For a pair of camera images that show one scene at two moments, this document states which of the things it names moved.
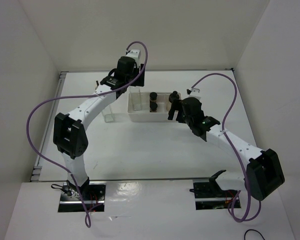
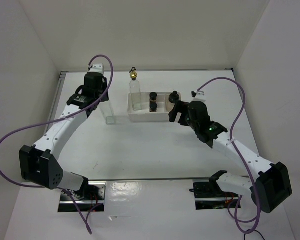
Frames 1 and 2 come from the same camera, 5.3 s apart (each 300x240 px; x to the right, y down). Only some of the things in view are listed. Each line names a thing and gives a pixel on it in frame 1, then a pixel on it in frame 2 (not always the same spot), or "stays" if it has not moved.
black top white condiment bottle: [173, 96] stays
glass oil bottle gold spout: [135, 93] stays
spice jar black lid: [153, 106] stays
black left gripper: [140, 81] → [104, 86]
